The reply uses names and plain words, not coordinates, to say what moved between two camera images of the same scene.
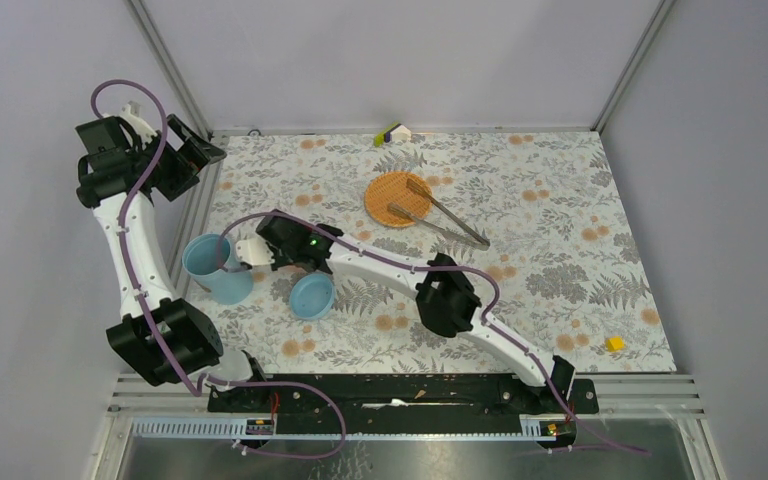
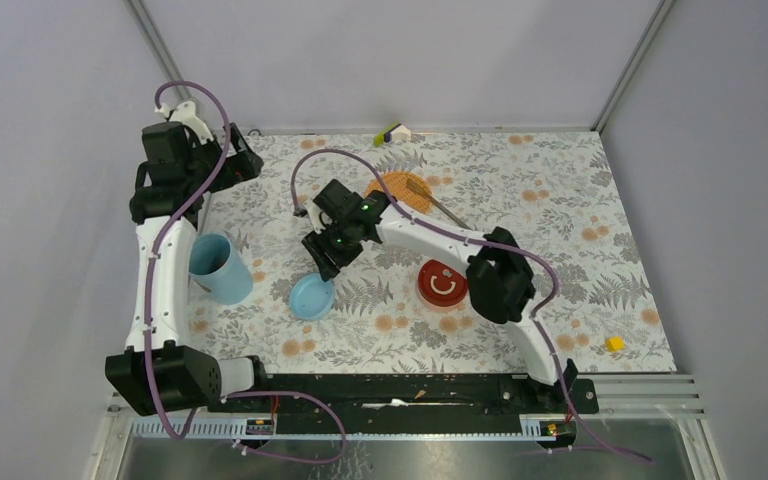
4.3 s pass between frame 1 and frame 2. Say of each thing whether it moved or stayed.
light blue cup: stayed
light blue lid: stayed
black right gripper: moved
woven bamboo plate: stayed
